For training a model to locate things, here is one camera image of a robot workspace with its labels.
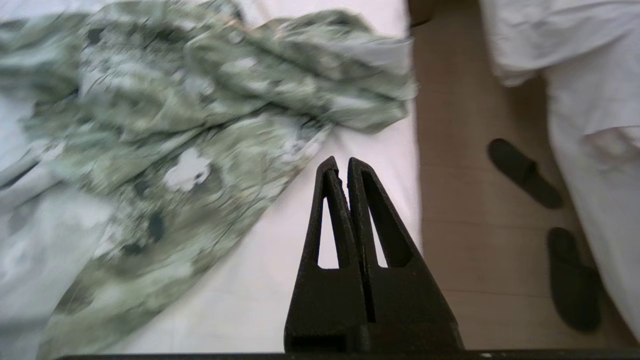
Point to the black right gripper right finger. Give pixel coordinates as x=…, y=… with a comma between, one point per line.
x=405, y=300

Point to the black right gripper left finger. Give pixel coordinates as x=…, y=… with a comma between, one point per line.
x=325, y=300

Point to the green floral button shirt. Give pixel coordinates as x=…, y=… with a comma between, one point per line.
x=175, y=150

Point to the black slipper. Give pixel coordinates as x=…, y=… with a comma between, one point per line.
x=525, y=172
x=572, y=280

